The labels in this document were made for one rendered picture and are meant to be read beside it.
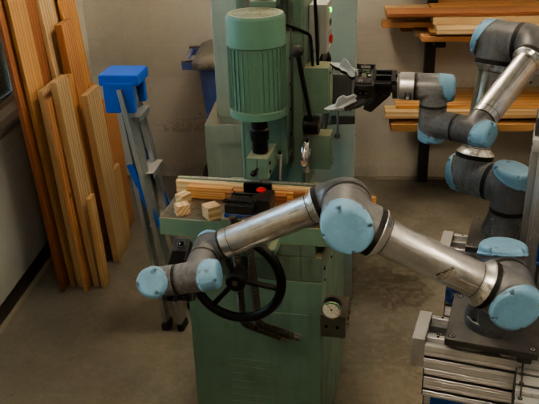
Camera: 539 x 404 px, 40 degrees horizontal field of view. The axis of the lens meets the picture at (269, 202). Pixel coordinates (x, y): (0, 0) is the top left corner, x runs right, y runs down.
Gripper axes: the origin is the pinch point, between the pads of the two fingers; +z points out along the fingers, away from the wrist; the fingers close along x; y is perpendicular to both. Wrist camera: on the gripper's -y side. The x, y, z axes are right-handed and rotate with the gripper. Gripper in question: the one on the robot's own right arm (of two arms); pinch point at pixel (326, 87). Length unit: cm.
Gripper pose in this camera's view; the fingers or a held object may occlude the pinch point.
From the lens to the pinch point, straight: 211.4
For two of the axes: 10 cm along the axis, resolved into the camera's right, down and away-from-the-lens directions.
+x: -1.4, 9.1, -3.8
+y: -1.7, -4.0, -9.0
